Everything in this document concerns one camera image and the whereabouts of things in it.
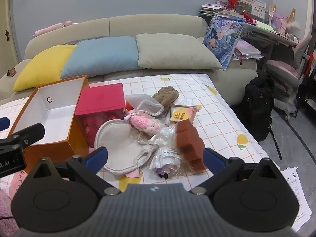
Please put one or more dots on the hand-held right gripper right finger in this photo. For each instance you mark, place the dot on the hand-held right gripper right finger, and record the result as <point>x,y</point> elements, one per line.
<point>212,156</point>

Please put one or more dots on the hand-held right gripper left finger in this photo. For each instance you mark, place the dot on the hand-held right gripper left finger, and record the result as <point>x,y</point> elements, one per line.
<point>97,156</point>

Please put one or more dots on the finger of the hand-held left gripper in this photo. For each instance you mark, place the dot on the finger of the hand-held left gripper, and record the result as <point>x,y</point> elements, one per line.
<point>3,123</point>
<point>27,133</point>

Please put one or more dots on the cream round fabric pad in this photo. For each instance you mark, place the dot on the cream round fabric pad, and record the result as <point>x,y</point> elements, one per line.
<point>116,138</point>

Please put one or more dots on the orange cardboard box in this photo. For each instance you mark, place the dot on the orange cardboard box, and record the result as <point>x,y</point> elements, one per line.
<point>49,153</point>

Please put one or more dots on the clear plastic packet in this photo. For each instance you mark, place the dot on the clear plastic packet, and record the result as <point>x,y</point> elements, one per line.
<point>167,155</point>

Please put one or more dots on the yellow pink foil packet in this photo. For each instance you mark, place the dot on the yellow pink foil packet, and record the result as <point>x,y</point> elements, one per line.
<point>181,114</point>

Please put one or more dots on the pink white crochet doll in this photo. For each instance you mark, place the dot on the pink white crochet doll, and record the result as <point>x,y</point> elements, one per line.
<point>145,123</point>

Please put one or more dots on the white plastic bag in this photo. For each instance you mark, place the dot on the white plastic bag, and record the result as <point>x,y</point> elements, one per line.
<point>186,102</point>

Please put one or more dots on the white paper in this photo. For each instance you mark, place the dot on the white paper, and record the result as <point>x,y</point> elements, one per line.
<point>148,106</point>

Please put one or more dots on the brown plush scarf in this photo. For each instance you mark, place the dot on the brown plush scarf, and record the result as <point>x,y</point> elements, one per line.
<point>167,96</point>

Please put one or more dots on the pink printed cloth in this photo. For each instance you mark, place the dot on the pink printed cloth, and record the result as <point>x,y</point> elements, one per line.
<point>17,185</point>

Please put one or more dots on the brown sponge block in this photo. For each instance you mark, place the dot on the brown sponge block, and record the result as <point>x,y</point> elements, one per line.
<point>188,138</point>

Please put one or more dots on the pink cloth piece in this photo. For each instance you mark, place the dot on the pink cloth piece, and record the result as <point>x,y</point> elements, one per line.
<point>133,174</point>

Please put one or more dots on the pink fluffy rug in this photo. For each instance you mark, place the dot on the pink fluffy rug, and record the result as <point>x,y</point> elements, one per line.
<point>6,209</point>

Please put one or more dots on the small brown stand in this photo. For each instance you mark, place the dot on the small brown stand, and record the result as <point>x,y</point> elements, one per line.
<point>11,72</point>

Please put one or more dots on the red lidded clear box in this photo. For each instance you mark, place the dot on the red lidded clear box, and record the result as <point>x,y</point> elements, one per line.
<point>101,96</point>

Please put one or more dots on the yellow pillow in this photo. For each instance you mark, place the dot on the yellow pillow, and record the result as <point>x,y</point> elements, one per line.
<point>42,66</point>

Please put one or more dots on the black backpack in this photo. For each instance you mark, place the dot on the black backpack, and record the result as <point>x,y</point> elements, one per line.
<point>256,103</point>

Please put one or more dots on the stack of white papers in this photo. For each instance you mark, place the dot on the stack of white papers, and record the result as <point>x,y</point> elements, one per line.
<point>296,190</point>

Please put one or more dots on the pink plush bolster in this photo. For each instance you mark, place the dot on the pink plush bolster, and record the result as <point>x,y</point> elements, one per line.
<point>49,28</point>

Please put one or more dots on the pink grey desk chair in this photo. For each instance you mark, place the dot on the pink grey desk chair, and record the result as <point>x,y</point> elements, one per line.
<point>284,71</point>

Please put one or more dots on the cream door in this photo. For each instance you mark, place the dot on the cream door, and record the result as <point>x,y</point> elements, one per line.
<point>7,12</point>

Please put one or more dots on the pink folders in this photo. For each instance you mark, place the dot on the pink folders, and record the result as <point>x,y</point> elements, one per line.
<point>246,50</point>

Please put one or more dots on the grey beige pillow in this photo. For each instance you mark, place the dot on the grey beige pillow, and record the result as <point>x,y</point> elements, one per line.
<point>172,51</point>

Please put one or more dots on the blue printed pillow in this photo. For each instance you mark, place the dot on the blue printed pillow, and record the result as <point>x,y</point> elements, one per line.
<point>219,39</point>

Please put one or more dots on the grey desk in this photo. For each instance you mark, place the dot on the grey desk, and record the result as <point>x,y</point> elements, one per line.
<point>261,30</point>

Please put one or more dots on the beige sofa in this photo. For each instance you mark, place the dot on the beige sofa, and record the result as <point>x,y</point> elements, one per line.
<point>153,24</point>

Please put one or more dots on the stack of books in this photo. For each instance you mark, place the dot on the stack of books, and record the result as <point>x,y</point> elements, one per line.
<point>217,12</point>

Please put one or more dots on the purple plush unicorn bag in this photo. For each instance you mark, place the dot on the purple plush unicorn bag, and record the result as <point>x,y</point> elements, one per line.
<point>281,21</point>

